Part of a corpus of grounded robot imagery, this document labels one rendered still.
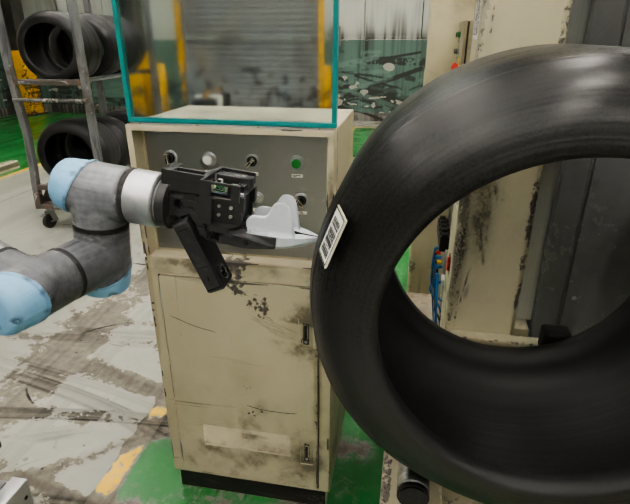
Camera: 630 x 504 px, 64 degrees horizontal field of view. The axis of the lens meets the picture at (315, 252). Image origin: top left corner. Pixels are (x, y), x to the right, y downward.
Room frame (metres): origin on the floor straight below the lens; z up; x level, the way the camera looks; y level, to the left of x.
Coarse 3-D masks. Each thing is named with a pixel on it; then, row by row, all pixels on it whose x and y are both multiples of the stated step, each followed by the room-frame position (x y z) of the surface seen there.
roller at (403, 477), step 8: (400, 464) 0.55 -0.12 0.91; (400, 472) 0.53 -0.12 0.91; (408, 472) 0.53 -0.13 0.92; (400, 480) 0.52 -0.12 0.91; (408, 480) 0.51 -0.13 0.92; (416, 480) 0.51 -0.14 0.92; (424, 480) 0.52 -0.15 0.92; (400, 488) 0.51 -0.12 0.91; (408, 488) 0.50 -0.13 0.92; (416, 488) 0.50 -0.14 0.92; (424, 488) 0.50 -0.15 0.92; (400, 496) 0.50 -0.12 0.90; (408, 496) 0.50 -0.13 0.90; (416, 496) 0.50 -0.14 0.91; (424, 496) 0.50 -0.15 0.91
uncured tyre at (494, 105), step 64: (512, 64) 0.52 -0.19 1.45; (576, 64) 0.49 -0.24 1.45; (384, 128) 0.59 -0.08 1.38; (448, 128) 0.49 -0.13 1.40; (512, 128) 0.47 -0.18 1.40; (576, 128) 0.46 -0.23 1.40; (384, 192) 0.49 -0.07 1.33; (448, 192) 0.47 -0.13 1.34; (320, 256) 0.53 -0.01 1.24; (384, 256) 0.48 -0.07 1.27; (320, 320) 0.52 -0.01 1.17; (384, 320) 0.75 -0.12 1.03; (384, 384) 0.48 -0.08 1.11; (448, 384) 0.71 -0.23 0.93; (512, 384) 0.71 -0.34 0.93; (576, 384) 0.68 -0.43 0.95; (384, 448) 0.51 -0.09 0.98; (448, 448) 0.48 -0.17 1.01; (512, 448) 0.58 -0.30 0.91; (576, 448) 0.57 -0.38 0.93
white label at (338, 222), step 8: (336, 208) 0.53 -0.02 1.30; (336, 216) 0.52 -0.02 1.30; (344, 216) 0.50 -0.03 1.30; (336, 224) 0.51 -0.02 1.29; (344, 224) 0.49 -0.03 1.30; (328, 232) 0.52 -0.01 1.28; (336, 232) 0.50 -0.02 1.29; (328, 240) 0.52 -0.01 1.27; (336, 240) 0.49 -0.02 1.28; (320, 248) 0.53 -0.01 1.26; (328, 248) 0.51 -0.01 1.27; (328, 256) 0.50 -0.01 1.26
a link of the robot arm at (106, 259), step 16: (128, 224) 0.68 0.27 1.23; (80, 240) 0.64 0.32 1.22; (96, 240) 0.64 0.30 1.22; (112, 240) 0.65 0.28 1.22; (128, 240) 0.68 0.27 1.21; (80, 256) 0.61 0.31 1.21; (96, 256) 0.63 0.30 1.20; (112, 256) 0.65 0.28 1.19; (128, 256) 0.68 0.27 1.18; (96, 272) 0.62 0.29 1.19; (112, 272) 0.65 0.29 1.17; (128, 272) 0.67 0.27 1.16; (96, 288) 0.65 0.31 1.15; (112, 288) 0.65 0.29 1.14
